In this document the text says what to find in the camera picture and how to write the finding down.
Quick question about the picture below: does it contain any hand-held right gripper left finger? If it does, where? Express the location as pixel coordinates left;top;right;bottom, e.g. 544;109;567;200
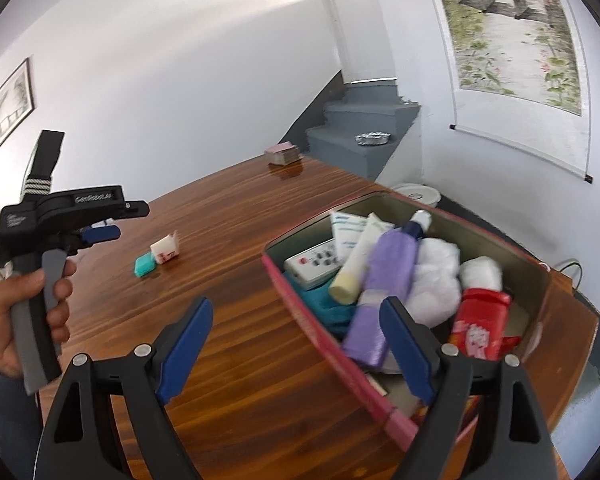
36;296;215;480

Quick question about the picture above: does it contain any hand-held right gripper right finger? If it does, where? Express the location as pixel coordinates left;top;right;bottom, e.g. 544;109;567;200
378;296;563;480

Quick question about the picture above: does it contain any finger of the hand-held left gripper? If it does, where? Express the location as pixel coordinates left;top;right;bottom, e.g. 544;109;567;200
72;225;122;250
107;200;151;222

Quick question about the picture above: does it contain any purple garbage bag roll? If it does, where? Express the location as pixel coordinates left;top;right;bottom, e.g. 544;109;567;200
341;227;421;368

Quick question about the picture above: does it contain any red snack container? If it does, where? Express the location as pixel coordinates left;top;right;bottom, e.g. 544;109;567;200
450;287;521;361

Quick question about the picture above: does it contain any white cream tube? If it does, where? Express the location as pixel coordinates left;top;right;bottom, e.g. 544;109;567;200
328;212;396;305

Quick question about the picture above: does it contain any white remote control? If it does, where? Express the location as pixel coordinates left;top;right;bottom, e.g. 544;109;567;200
284;240;345;288

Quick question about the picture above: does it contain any white wipes pack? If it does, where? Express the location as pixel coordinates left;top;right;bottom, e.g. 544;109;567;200
329;210;376;261

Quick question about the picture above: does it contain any pink storage box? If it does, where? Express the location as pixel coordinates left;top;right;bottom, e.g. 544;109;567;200
261;190;553;453

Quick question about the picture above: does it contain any person's left forearm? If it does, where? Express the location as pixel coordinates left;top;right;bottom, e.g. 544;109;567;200
0;360;43;480

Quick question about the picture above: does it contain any wooden desktop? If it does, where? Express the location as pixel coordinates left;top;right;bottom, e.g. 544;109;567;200
35;152;600;480

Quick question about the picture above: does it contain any person's left hand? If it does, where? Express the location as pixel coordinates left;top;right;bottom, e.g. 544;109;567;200
0;260;78;378

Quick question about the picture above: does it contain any small white tissue packet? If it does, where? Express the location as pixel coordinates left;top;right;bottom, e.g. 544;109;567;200
150;230;181;265

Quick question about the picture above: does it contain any small teal box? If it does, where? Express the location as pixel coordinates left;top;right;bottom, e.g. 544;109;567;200
133;252;156;278

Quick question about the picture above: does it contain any teal cloth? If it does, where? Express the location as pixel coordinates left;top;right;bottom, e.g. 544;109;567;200
297;280;358;341

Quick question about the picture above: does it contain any white bucket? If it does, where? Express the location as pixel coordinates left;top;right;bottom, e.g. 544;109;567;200
392;183;442;207

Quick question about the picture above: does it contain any deck of cards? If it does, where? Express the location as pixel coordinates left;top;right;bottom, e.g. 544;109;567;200
264;142;301;165

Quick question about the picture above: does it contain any foil ashtray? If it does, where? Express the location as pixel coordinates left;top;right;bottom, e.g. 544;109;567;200
355;131;392;147

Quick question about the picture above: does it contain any grey staircase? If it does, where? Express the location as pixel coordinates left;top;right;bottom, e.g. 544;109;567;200
280;77;423;181

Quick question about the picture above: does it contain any landscape scroll painting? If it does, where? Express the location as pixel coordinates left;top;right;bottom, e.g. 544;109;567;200
417;0;595;183

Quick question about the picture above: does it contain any framed wall picture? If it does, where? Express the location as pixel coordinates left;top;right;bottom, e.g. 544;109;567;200
0;57;35;170

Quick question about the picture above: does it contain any black cable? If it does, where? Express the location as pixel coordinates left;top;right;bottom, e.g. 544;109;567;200
550;258;583;291

